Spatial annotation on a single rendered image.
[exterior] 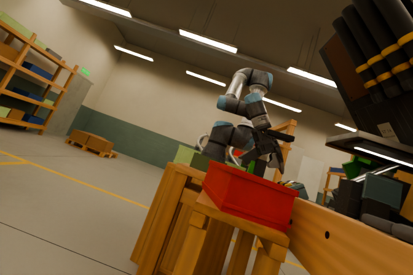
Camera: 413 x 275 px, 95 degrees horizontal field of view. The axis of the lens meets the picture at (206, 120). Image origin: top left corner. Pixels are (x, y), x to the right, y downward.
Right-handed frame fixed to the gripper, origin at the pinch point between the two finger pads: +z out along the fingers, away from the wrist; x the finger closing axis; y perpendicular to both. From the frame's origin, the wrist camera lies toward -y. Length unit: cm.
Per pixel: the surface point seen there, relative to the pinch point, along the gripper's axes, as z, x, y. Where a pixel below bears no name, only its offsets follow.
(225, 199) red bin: -0.1, 27.8, 26.0
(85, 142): -162, -430, 364
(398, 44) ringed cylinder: -26, 39, -25
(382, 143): -3.4, 29.5, -18.4
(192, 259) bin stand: 11.8, 27.2, 38.3
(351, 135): -7.3, 26.9, -13.5
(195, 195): 2.1, -16.6, 40.2
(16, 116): -236, -326, 450
